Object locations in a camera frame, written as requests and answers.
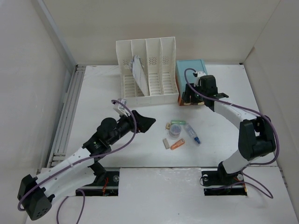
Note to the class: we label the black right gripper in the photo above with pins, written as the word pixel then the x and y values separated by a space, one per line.
pixel 186 95

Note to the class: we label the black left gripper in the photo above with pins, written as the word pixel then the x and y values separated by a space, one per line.
pixel 142 123

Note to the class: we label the round clear pin jar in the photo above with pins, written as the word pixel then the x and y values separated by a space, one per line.
pixel 175 130

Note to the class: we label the teal mini drawer cabinet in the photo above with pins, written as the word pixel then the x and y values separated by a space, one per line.
pixel 192 66

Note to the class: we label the white paper booklet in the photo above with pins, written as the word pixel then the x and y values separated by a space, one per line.
pixel 139 76

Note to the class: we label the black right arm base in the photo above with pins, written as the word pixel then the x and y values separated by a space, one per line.
pixel 217 182

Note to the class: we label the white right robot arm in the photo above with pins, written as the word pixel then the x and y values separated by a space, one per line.
pixel 257 135

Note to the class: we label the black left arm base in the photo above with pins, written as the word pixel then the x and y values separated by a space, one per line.
pixel 105 181

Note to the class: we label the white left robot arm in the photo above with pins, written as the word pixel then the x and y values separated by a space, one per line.
pixel 37 194

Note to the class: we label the yellow small eraser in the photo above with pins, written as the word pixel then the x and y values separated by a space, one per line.
pixel 168 125

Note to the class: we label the green capsule case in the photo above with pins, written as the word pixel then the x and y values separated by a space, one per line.
pixel 178 122

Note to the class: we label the clear blue glue bottle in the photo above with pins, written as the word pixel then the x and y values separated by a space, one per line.
pixel 192 134

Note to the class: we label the grey eraser block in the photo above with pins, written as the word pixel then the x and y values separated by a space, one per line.
pixel 166 144

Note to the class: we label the orange usb stick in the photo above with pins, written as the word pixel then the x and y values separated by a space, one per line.
pixel 177 144

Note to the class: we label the white four-slot file organizer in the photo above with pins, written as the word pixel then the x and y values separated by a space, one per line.
pixel 158 57

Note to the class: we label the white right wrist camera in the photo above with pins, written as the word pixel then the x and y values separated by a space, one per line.
pixel 198 75

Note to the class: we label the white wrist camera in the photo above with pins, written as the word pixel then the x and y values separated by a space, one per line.
pixel 119 108
pixel 198 75

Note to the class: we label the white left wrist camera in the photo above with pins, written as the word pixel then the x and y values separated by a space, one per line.
pixel 119 108

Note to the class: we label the aluminium rail frame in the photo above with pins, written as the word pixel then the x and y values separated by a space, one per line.
pixel 62 133

